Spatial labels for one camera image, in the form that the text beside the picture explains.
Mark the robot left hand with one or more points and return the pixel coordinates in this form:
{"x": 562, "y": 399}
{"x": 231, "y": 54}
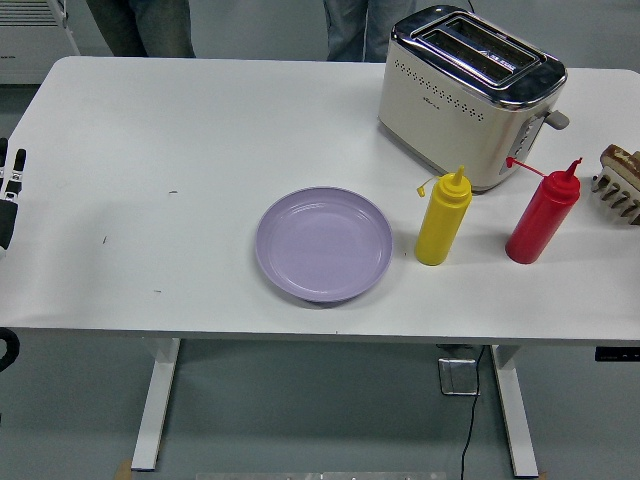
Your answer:
{"x": 7, "y": 215}

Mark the purple round plate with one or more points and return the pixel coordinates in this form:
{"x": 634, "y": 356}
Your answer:
{"x": 325, "y": 245}

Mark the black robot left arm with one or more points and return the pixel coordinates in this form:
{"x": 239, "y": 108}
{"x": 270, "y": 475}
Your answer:
{"x": 11, "y": 345}

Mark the person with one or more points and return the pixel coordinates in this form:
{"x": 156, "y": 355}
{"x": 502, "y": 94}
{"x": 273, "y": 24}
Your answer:
{"x": 365, "y": 27}
{"x": 145, "y": 25}

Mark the white table leg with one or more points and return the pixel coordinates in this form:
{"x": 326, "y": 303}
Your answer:
{"x": 155, "y": 405}
{"x": 515, "y": 410}

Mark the yellow squeeze bottle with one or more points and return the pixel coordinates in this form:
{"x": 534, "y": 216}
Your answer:
{"x": 442, "y": 220}

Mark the cream chrome two-slot toaster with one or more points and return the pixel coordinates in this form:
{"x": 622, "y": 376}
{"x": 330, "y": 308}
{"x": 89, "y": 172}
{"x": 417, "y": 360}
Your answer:
{"x": 440, "y": 115}

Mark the silver floor socket box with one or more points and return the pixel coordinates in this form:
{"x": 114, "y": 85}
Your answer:
{"x": 457, "y": 377}

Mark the red squeeze bottle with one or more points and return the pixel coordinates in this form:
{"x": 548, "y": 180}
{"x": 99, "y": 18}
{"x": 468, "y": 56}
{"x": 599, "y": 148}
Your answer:
{"x": 542, "y": 220}

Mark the white toast rack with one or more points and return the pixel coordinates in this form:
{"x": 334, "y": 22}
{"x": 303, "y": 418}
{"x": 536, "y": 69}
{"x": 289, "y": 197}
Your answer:
{"x": 615, "y": 192}

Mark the brown bread slice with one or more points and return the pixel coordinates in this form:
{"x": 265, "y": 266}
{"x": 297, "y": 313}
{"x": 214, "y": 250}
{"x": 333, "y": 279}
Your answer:
{"x": 624, "y": 159}

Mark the black table control panel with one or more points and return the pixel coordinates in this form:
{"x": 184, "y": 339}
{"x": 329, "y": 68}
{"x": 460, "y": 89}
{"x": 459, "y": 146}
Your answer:
{"x": 617, "y": 353}

